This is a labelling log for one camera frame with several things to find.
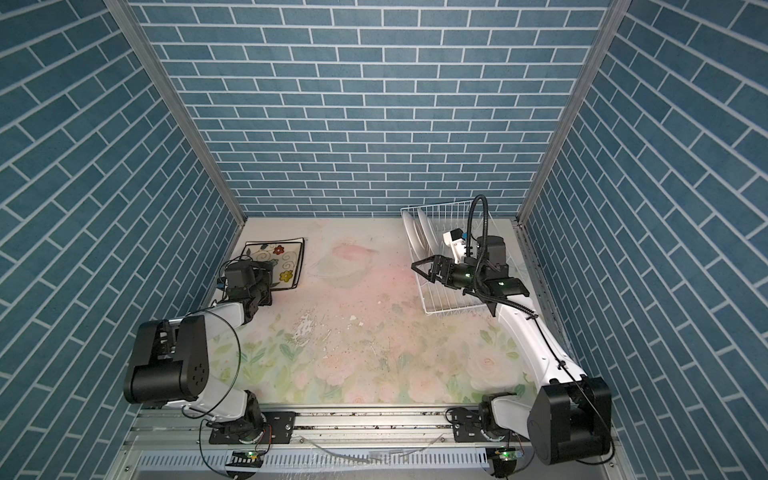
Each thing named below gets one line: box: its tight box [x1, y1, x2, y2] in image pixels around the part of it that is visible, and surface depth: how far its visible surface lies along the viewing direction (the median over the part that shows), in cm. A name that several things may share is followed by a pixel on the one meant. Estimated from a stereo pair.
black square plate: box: [241, 237, 305, 290], surface depth 107 cm
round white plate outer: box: [402, 209, 422, 259], surface depth 98 cm
